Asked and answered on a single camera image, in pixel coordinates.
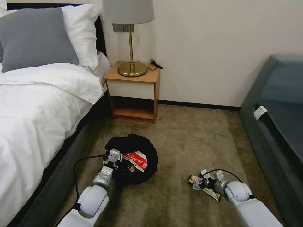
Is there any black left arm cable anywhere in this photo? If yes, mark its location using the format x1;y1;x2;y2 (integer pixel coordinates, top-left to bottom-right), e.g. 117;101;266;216
73;154;107;209

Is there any thin black cord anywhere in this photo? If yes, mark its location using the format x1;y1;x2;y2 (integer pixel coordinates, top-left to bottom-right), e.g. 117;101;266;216
146;59;164;71

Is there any yellow and black snack wrapper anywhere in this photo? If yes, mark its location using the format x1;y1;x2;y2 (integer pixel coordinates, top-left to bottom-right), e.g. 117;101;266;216
187;173;222;202

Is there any dark teal sofa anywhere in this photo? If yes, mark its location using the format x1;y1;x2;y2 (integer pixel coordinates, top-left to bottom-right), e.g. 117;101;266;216
238;54;303;227

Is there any grey square pillow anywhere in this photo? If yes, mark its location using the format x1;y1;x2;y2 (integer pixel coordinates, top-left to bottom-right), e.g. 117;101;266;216
0;7;80;73

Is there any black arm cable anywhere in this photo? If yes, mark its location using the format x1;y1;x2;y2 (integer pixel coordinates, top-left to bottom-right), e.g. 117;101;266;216
73;154;107;209
203;168;257;200

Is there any grey wall switch panel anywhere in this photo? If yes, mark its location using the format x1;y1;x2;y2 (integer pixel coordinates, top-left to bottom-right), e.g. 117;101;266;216
112;23;135;32

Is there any black headboard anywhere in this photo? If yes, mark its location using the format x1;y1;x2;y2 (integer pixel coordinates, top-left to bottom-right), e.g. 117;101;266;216
6;3;107;58

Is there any brass lamp with grey shade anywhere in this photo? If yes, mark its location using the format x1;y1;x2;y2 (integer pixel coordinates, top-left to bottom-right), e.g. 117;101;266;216
102;0;155;78

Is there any dark grey bed base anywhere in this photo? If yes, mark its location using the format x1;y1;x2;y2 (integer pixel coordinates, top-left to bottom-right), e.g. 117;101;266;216
17;91;115;227

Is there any dark baseboard strip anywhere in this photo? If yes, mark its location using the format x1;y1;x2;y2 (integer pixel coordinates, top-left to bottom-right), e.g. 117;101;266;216
158;99;242;111

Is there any large white pillow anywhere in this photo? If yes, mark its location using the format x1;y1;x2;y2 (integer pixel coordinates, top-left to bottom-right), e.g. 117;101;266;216
60;4;103;72

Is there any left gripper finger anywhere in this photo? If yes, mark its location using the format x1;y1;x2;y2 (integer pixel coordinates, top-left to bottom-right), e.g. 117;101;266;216
103;148;112;164
117;153;126;170

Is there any white fabric tag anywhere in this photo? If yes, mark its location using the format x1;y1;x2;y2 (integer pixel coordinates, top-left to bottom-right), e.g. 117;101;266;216
253;105;268;120

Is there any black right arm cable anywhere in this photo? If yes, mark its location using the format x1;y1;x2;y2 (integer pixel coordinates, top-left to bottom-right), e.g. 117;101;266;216
203;168;257;200

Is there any wooden nightstand with white drawer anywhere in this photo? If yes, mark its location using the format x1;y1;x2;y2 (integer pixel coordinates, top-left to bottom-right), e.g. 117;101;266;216
104;61;161;124

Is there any red and white package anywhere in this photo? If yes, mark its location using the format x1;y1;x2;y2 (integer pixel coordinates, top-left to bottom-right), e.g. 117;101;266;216
122;150;149;172

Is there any white duvet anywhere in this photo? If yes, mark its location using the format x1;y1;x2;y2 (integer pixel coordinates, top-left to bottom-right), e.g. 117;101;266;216
0;51;112;227

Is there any black trash bin with bag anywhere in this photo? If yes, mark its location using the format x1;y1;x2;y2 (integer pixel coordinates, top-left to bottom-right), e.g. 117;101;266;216
104;133;159;185

